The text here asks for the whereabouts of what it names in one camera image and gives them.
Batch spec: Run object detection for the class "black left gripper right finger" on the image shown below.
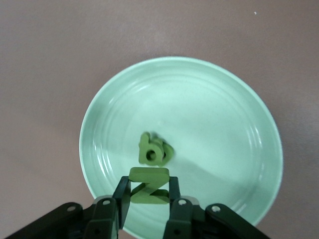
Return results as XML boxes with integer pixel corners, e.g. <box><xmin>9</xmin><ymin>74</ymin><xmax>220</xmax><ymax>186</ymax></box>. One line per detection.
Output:
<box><xmin>162</xmin><ymin>176</ymin><xmax>271</xmax><ymax>239</ymax></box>

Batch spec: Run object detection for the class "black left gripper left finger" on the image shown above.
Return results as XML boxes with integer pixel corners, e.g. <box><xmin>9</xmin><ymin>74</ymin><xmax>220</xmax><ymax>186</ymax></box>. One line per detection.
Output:
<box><xmin>0</xmin><ymin>175</ymin><xmax>132</xmax><ymax>239</ymax></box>

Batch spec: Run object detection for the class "green foam letter N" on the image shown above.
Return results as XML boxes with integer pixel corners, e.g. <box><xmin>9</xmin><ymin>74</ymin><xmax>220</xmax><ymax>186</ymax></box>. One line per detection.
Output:
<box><xmin>129</xmin><ymin>167</ymin><xmax>170</xmax><ymax>205</ymax></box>

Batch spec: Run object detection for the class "green foam small b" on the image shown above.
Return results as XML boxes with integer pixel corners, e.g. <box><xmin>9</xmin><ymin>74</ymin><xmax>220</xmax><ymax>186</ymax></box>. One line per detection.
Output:
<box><xmin>138</xmin><ymin>132</ymin><xmax>164</xmax><ymax>166</ymax></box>

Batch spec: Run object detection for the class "mint green plate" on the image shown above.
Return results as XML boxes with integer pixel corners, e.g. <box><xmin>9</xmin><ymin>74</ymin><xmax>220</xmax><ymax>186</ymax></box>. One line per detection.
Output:
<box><xmin>79</xmin><ymin>56</ymin><xmax>284</xmax><ymax>239</ymax></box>

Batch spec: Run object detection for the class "brown table mat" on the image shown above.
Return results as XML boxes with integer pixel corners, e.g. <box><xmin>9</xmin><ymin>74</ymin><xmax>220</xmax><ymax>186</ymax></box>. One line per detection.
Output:
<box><xmin>0</xmin><ymin>0</ymin><xmax>319</xmax><ymax>239</ymax></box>

